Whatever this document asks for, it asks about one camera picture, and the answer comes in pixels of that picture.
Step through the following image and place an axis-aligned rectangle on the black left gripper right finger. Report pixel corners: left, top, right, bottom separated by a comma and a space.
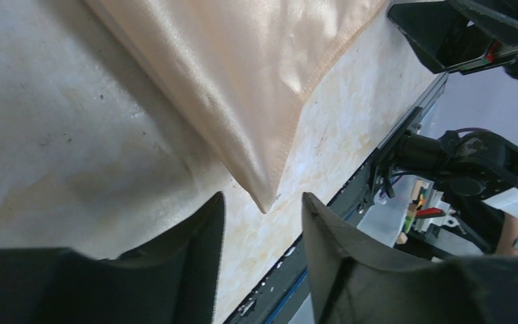
301, 192, 518, 324

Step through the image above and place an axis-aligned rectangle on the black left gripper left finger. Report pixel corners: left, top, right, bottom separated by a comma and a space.
0, 192, 225, 323

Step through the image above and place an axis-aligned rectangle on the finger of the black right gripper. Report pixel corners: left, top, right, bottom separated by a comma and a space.
386, 1, 518, 74

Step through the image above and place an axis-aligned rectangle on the orange cloth napkin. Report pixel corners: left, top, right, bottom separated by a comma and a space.
89, 1, 384, 213

